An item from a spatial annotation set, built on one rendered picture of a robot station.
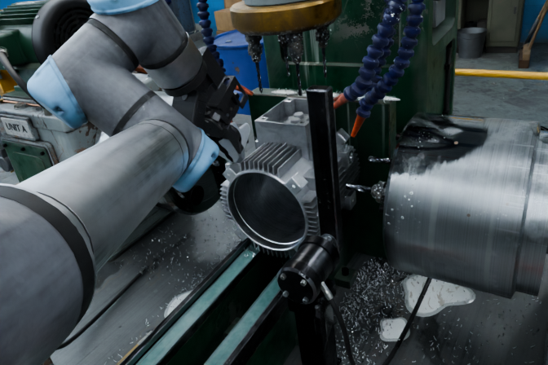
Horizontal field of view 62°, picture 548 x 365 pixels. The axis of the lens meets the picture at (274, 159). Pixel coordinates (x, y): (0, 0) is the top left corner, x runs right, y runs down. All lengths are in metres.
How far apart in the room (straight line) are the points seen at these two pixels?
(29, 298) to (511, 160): 0.54
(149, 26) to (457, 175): 0.42
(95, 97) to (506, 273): 0.53
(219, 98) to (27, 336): 0.50
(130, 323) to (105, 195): 0.66
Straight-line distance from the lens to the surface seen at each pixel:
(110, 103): 0.54
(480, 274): 0.66
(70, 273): 0.25
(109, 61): 0.56
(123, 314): 0.99
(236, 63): 2.79
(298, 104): 0.88
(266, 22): 0.70
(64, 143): 1.04
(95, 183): 0.32
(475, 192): 0.61
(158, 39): 0.59
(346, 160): 0.81
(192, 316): 0.76
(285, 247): 0.80
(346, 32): 0.95
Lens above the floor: 1.43
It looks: 26 degrees down
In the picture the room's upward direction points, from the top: 8 degrees counter-clockwise
